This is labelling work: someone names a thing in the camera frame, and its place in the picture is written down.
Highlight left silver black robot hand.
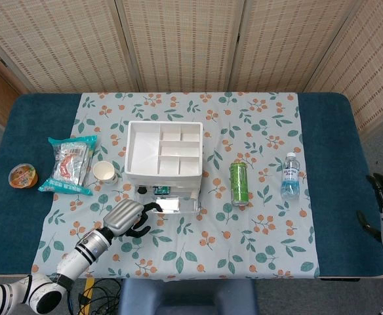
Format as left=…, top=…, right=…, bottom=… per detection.
left=102, top=199, right=163, bottom=238

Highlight clear plastic drawer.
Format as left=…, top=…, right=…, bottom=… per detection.
left=131, top=180, right=201, bottom=187
left=134, top=184, right=201, bottom=215

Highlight white drawer organizer box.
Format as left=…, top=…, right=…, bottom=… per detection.
left=124, top=120, right=205, bottom=201

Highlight white flower print paper cup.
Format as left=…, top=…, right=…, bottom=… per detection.
left=92, top=160, right=119, bottom=185

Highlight teal clear snack bag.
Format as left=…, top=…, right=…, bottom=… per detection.
left=39, top=135, right=98, bottom=196

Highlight yellow floor tape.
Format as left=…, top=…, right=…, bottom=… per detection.
left=81, top=278, right=96, bottom=315

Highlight floral leaf print tablecloth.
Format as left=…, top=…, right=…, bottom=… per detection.
left=30, top=92, right=320, bottom=283

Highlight blue padded seat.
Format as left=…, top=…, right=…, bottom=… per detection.
left=117, top=278, right=260, bottom=315

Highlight orange jelly cup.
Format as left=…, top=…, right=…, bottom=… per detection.
left=8, top=163, right=39, bottom=188

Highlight clear plastic water bottle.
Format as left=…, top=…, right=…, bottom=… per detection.
left=280, top=152, right=300, bottom=200

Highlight green Monster drink can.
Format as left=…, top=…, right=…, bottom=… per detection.
left=229, top=161, right=251, bottom=207

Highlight dark teal table cover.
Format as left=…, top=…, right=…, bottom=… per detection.
left=0, top=93, right=383, bottom=280

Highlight woven bamboo folding screen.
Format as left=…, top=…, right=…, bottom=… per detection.
left=0, top=0, right=383, bottom=135

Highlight black floor cables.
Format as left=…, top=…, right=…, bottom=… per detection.
left=78, top=278, right=123, bottom=315

